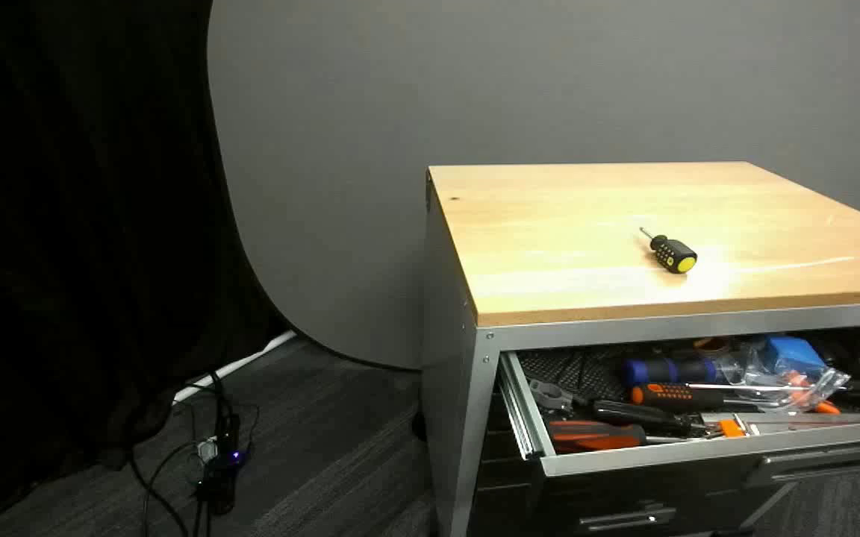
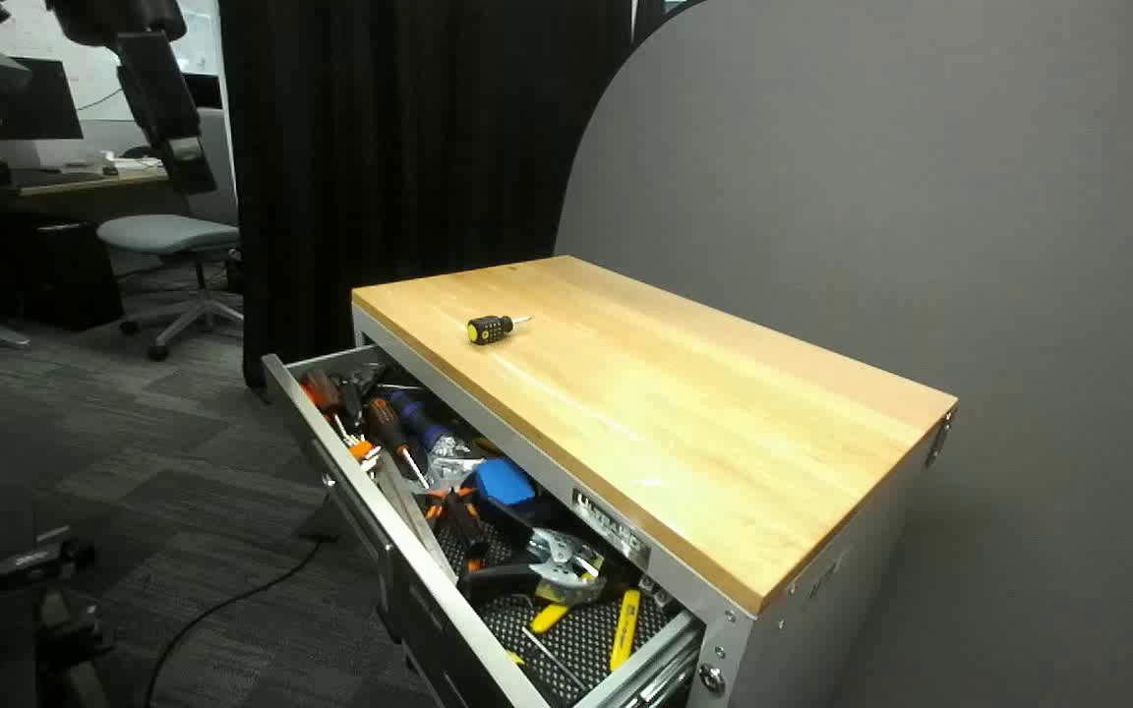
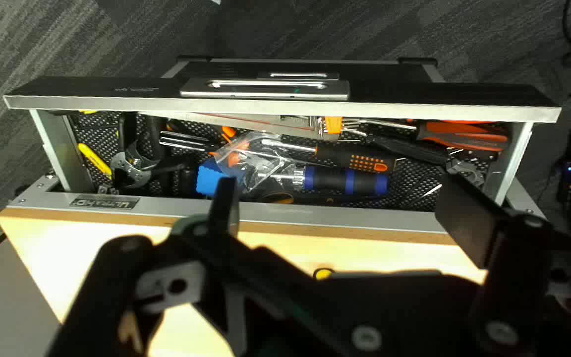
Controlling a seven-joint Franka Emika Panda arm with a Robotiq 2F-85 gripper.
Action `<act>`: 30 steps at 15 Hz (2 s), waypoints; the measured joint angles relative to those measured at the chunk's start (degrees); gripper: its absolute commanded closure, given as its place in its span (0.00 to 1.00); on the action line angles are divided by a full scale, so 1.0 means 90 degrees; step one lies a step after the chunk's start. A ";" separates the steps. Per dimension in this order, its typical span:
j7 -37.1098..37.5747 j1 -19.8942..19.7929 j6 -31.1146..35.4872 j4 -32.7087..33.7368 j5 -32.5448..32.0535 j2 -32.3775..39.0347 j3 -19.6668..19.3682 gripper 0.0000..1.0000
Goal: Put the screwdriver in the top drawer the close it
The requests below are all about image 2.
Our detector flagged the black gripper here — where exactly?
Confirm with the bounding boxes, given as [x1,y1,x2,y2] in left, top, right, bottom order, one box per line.
[114,33,219,197]

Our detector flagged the stubby black yellow screwdriver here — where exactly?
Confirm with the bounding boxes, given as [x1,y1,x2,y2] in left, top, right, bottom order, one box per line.
[465,310,518,350]

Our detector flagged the steel cabinet drawer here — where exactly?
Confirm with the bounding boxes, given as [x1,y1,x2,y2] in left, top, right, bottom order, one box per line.
[259,342,705,708]

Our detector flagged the black orange screwdriver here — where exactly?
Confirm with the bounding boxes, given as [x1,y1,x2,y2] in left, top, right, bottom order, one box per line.
[360,395,435,492]

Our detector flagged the steel tool cabinet wooden top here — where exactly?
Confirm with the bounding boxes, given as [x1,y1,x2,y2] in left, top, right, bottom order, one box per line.
[346,251,964,708]

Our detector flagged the black computer monitor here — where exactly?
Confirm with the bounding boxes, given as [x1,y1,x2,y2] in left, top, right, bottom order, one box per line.
[0,50,86,145]

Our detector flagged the wooden office desk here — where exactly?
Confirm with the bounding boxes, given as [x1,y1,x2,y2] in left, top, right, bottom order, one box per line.
[0,160,190,356]

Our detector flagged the gray office chair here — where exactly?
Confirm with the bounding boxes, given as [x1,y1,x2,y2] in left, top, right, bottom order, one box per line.
[94,110,250,367]

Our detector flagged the black box under desk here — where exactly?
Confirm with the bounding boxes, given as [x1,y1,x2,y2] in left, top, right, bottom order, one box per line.
[4,215,124,333]

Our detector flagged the black curtain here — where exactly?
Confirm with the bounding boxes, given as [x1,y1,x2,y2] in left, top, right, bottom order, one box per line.
[217,0,676,395]

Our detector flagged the blue pad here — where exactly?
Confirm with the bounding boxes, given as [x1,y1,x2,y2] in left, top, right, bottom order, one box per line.
[473,455,543,516]

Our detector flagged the black stand with red mark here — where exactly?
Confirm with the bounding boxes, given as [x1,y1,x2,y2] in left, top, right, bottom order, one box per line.
[0,522,119,708]

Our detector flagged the clear plastic package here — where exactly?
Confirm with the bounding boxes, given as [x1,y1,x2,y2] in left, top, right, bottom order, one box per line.
[518,522,614,607]

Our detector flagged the small yellow tool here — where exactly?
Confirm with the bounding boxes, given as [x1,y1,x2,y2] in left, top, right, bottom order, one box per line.
[523,599,574,639]

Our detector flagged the gray rounded partition panel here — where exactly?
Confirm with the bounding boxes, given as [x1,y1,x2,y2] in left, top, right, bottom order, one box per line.
[552,0,1133,708]

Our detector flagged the orange handled tool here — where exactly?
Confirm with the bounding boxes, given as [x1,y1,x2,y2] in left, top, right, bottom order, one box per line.
[299,371,381,463]

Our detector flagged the blue handled tool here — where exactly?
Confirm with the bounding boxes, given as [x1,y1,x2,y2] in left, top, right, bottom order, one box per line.
[381,384,465,481]

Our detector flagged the black floor cable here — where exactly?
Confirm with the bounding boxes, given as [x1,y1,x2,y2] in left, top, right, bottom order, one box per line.
[137,502,349,708]

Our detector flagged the yellow handled pliers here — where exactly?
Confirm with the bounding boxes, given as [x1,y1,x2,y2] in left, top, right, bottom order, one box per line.
[607,585,650,676]

